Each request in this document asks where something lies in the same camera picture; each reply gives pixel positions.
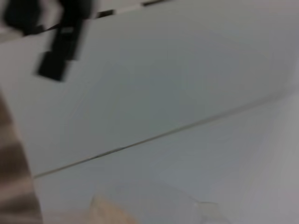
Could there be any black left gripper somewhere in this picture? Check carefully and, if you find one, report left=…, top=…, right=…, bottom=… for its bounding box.
left=2, top=0, right=98, bottom=83

